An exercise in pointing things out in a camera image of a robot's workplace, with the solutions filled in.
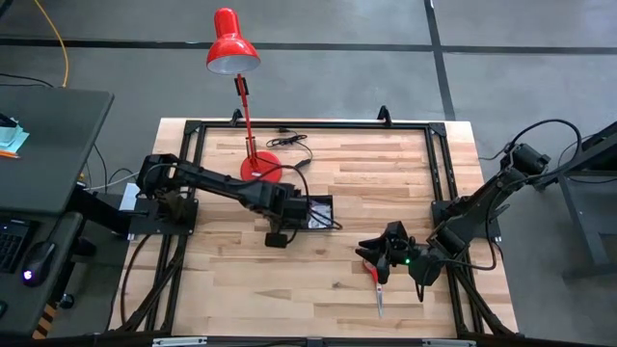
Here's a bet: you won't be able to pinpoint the white paper sheet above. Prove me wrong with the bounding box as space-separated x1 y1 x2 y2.
119 182 141 212

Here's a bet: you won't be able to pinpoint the black desk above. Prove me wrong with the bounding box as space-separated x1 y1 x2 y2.
0 86 116 338

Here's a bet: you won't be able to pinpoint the black computer mouse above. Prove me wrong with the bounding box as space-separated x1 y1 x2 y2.
21 240 59 288

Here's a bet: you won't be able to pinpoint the black metal stand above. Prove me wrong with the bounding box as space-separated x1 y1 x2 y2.
531 120 617 283

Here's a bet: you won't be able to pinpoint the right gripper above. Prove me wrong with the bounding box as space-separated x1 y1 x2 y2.
355 220 420 269

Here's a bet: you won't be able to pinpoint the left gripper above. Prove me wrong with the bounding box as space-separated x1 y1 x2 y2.
267 185 323 232

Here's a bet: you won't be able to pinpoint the black lamp power cable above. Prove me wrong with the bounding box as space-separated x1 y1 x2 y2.
263 126 314 171

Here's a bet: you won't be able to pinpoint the silver aluminium bracket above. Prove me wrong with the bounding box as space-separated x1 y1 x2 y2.
421 338 478 347
151 336 209 347

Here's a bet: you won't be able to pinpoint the black mesh desk organizer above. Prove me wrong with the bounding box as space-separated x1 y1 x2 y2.
253 194 335 231

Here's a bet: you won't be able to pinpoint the red desk lamp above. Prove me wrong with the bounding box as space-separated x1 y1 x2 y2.
205 7 284 184

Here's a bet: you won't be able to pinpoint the teal paper stack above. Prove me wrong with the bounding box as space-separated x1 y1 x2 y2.
0 113 31 155

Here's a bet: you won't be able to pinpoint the black aluminium table frame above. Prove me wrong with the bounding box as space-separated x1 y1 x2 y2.
109 104 520 347

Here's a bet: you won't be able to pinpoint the yellow cable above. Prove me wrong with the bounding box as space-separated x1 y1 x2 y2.
32 0 70 90

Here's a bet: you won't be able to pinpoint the red-handled scissors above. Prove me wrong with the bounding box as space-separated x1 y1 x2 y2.
362 259 388 319

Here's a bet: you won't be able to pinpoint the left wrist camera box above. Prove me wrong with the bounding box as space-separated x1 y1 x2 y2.
263 231 291 250

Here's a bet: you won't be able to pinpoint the black keyboard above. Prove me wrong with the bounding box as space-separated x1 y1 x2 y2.
0 219 31 274

